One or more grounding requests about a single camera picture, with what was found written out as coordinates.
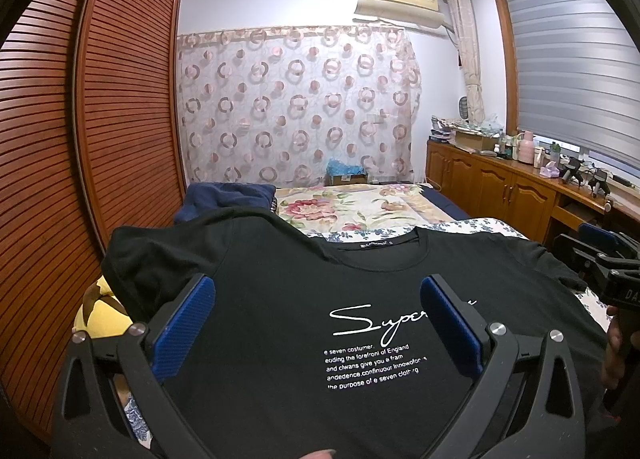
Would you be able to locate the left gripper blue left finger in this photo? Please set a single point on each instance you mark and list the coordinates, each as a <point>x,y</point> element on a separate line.
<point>177,324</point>

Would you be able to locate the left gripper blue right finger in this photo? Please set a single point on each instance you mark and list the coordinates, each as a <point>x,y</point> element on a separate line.
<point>459,326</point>

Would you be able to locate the black printed t-shirt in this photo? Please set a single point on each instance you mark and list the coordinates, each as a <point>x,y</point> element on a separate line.
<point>314,344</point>

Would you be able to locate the person's right hand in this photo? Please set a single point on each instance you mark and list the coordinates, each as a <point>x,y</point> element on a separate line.
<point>613,367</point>

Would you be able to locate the blue floral white quilt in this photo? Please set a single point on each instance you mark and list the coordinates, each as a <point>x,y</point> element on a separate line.
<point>595,308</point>

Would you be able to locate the yellow plush toy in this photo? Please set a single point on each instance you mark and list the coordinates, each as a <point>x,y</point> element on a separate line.
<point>100,314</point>

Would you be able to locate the wooden sideboard cabinet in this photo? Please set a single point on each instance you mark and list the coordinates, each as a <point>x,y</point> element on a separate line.
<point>537,207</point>

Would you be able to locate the navy blue folded garment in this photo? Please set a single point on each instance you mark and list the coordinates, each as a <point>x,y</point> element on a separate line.
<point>203,197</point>

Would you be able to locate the pink thermos jug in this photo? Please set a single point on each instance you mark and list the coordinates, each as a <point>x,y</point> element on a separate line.
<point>526,147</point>

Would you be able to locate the floral bed cover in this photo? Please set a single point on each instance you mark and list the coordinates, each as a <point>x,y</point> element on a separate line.
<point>364,211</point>

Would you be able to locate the cardboard box with blue cloth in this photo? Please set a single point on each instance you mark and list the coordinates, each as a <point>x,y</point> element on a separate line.
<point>339,173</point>

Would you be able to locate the grey window blind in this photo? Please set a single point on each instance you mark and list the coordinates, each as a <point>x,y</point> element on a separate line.
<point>577,75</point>

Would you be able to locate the small white desk fan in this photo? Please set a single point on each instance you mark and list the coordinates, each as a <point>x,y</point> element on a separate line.
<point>464,110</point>

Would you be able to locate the circle patterned sheer curtain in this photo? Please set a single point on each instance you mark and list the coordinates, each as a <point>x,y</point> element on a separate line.
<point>276,105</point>

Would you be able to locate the brown louvered wardrobe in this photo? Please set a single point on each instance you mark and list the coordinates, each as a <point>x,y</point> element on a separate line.
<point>89,142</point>

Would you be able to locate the beige tied side curtain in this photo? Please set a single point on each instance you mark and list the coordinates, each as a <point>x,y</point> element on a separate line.
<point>465,30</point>

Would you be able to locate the white wall air conditioner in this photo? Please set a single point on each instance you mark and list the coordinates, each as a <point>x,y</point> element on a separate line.
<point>418,12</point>

